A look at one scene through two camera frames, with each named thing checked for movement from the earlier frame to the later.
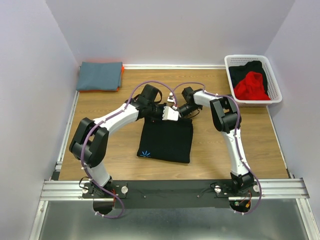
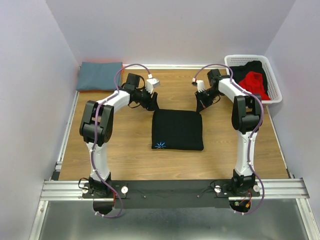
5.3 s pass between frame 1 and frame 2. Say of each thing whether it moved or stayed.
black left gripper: moved
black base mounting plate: stayed
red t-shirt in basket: stayed
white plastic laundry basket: stayed
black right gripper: moved
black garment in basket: stayed
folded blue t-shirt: stayed
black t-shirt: moved
